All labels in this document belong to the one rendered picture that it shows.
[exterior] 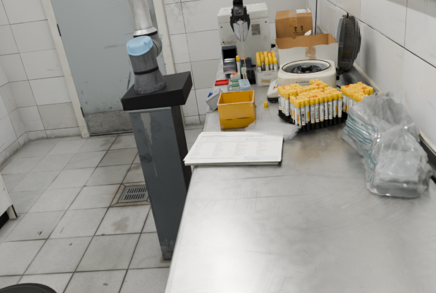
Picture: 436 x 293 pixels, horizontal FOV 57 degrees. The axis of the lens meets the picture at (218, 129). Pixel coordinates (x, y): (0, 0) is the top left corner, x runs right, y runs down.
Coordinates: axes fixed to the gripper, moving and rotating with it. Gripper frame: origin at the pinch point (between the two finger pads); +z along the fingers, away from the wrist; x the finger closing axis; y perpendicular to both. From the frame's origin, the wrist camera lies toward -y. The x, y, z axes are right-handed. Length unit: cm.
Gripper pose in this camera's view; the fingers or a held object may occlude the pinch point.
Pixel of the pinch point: (242, 39)
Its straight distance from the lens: 190.3
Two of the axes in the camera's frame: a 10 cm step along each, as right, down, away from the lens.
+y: 0.5, -4.1, 9.1
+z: 1.3, 9.1, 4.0
